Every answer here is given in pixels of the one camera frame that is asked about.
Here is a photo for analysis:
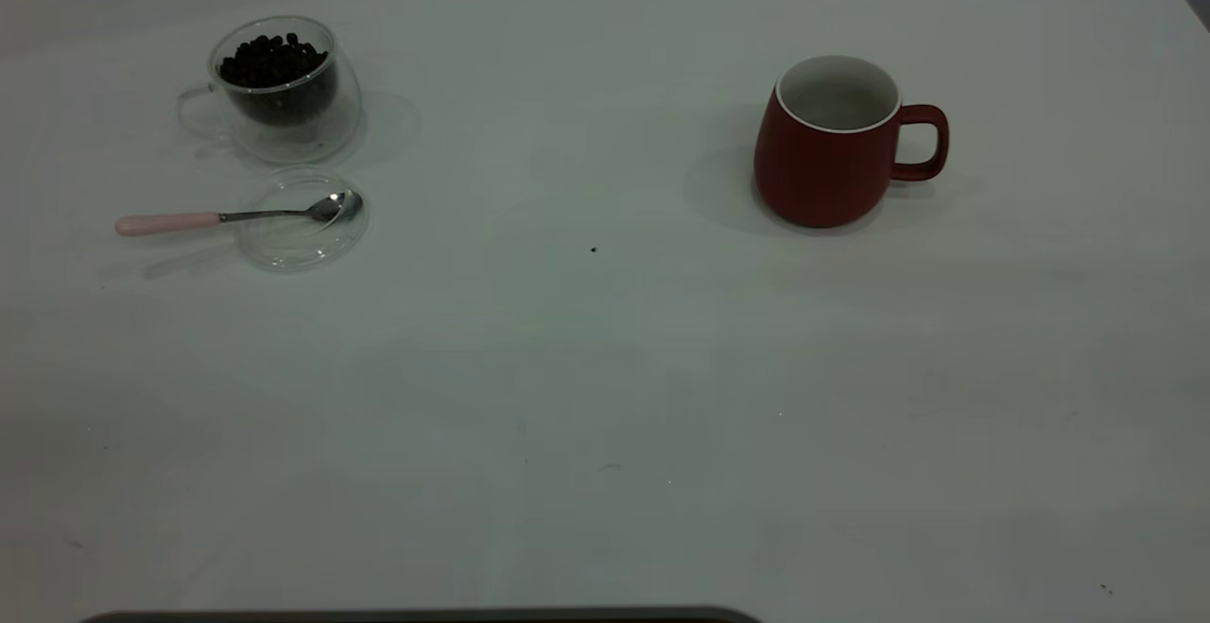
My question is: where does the red ceramic mug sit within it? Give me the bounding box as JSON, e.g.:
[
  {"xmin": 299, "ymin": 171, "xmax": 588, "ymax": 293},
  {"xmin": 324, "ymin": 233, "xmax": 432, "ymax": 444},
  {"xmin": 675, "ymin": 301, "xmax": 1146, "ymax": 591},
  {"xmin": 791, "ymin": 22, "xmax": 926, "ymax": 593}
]
[{"xmin": 753, "ymin": 55, "xmax": 950, "ymax": 229}]

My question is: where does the metal spoon with pink handle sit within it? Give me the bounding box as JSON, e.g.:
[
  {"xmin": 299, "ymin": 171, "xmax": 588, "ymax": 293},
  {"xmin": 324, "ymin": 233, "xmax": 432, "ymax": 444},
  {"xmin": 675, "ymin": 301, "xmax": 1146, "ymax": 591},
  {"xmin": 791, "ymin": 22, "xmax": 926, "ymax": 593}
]
[{"xmin": 115, "ymin": 190, "xmax": 356, "ymax": 237}]

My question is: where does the pile of coffee beans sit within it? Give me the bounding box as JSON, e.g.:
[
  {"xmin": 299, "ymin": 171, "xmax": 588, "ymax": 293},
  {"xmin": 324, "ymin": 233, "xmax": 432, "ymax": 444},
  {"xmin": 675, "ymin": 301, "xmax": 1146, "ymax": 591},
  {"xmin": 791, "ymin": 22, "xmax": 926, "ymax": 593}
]
[{"xmin": 219, "ymin": 32, "xmax": 339, "ymax": 128}]

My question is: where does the clear round glass saucer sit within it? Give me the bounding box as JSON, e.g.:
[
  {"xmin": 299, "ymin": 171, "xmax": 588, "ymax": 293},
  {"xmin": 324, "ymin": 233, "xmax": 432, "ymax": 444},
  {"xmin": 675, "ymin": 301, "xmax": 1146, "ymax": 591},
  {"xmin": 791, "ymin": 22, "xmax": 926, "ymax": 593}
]
[{"xmin": 233, "ymin": 166, "xmax": 370, "ymax": 273}]

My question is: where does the clear double-wall glass cup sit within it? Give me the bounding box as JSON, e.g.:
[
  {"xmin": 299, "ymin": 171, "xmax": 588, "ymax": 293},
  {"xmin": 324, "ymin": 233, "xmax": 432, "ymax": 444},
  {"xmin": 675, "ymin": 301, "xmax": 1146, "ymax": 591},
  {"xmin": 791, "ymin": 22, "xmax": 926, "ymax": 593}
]
[{"xmin": 175, "ymin": 15, "xmax": 364, "ymax": 166}]

